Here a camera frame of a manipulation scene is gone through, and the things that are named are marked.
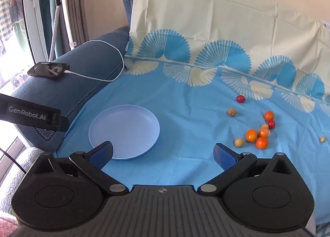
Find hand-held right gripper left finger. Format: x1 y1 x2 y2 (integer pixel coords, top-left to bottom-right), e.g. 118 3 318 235
32 141 130 197

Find blue pillow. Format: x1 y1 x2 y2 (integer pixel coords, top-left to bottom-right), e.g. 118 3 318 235
122 0 136 30

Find black smartphone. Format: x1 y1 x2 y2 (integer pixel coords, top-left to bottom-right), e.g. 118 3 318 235
27 62 70 79

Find white fluffy cloth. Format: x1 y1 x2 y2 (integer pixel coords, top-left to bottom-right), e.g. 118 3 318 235
0 147 55 218

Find dark blue sofa cushion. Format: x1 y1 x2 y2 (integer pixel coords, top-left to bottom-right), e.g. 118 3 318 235
12 26 131 155

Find black cable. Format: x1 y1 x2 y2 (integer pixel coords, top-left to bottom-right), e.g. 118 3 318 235
0 147 27 175

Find hanging checkered clothes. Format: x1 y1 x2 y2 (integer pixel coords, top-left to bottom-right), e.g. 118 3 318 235
0 0 24 55

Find pale lavender plate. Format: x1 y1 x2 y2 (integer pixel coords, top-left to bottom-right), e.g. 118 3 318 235
89 105 160 160

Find patterned steamer hose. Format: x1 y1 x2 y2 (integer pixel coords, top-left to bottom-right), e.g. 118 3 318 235
48 5 63 62

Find white charging cable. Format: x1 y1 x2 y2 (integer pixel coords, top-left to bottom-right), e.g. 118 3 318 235
65 39 128 83

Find white window frame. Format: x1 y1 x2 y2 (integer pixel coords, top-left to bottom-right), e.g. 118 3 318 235
22 0 40 65

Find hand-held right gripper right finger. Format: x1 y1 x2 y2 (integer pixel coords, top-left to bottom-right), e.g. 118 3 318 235
196 143 296 197

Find white steamer pole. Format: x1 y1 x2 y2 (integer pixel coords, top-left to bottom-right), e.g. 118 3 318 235
58 0 78 50

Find grey curtain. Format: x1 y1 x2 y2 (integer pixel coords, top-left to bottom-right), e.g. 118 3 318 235
66 0 90 46

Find blue fan-patterned bedsheet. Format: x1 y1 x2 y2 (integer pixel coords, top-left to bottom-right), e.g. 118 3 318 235
55 0 330 227

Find pink cloth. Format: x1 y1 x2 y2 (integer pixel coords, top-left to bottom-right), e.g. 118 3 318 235
0 218 22 237

